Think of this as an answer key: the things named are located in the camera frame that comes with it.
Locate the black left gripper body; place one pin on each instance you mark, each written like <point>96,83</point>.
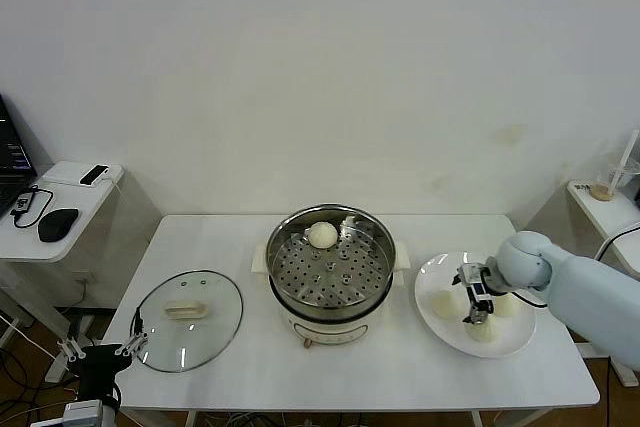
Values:
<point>100,367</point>

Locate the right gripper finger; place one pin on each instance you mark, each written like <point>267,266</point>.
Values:
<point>481,312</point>
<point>470,274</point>

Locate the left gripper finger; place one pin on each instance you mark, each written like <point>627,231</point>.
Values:
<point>70,351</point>
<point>134,344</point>

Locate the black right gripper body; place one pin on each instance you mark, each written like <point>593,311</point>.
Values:
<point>485,289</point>

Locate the white steamed baozi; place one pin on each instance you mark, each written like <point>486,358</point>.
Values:
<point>443,304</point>
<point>322,235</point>
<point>485,332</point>
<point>507,307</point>

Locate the round glass lid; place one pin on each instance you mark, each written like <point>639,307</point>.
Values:
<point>186,309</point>

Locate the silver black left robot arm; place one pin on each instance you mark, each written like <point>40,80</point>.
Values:
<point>82,414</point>

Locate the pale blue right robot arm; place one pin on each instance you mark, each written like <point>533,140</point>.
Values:
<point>575,287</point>

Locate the stainless steel steamer basket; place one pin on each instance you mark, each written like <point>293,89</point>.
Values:
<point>370,237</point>

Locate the white round plate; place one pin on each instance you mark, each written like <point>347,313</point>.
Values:
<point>435,277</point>

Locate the black computer mouse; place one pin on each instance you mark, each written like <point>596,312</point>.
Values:
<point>57,224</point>

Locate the cream electric cooker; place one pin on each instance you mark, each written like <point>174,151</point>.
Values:
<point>330,329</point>

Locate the clear plastic cup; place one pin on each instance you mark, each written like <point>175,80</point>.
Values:
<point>602,193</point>

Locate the white-edged black phone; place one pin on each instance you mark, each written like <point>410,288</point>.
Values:
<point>94,175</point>

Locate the flat white box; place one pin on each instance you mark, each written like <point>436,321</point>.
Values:
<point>60,174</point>

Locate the white drinking straw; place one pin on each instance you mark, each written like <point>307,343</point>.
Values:
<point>630,149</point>

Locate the black laptop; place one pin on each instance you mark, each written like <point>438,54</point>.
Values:
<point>12,157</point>

